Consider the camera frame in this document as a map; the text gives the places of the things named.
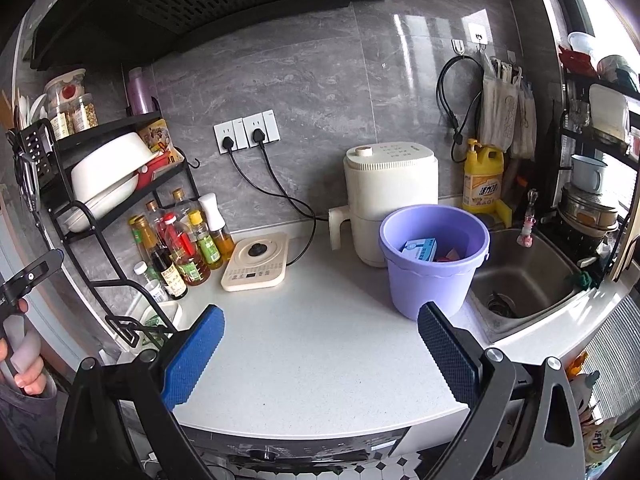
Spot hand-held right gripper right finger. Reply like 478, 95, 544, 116
417, 301, 586, 480

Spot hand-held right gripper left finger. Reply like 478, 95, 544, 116
56, 304, 227, 480

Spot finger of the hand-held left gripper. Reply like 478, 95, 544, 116
0, 249, 65, 311

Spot purple plastic bucket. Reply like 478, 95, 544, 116
379, 204, 491, 321

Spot blue white box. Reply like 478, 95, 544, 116
401, 238, 438, 262

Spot person's left forearm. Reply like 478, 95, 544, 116
0, 382, 68, 480

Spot person's left hand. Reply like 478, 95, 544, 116
0, 337, 57, 397

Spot green sauce packet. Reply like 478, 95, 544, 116
142, 315, 171, 348

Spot white plastic tray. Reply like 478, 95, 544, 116
140, 302, 182, 351

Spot dark soy sauce bottle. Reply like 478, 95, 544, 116
150, 245, 188, 301

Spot white plates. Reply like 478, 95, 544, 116
65, 170, 138, 233

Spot red cap oil bottle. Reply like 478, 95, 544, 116
162, 212, 211, 286

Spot cream induction cooker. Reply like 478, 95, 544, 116
221, 232, 291, 292

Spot steel sink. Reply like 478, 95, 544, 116
470, 227, 588, 336

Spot yellow cap green label bottle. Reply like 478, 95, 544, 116
187, 210, 223, 271

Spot orange cap sauce bottle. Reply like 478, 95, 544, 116
129, 214, 153, 256

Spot black metal rack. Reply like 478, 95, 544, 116
5, 95, 202, 351

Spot gold cap clear bottle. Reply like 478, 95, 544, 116
171, 188, 198, 226

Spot green cloth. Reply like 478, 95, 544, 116
575, 270, 606, 291

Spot yellow detergent bottle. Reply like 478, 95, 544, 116
461, 138, 513, 228

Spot white soy milk maker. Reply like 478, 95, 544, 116
327, 141, 440, 267

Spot colourful snack packet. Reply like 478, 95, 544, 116
582, 410, 640, 480

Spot yellow snack packet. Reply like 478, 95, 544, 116
137, 119, 183, 166

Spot steel steamer pot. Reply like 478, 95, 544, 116
557, 182, 621, 236

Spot pink bottle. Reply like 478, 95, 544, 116
127, 67, 157, 116

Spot black dish rack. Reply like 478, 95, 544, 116
550, 0, 640, 281

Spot white enamel mug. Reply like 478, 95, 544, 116
571, 154, 608, 193

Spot beige cloth bag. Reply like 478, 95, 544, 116
511, 77, 537, 158
480, 57, 521, 153

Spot drinking glass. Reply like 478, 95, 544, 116
567, 97, 591, 133

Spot white plastic container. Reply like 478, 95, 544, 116
587, 82, 631, 143

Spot red bowl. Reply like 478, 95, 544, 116
557, 45, 598, 73

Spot black range hood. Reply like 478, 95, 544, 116
30, 0, 426, 71

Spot white bowl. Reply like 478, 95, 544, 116
567, 31, 596, 53

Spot black power cable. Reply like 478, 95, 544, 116
250, 127, 318, 267
221, 136, 317, 221

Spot white wall socket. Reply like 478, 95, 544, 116
214, 119, 246, 153
243, 110, 281, 148

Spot coiled black cable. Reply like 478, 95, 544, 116
436, 55, 483, 163

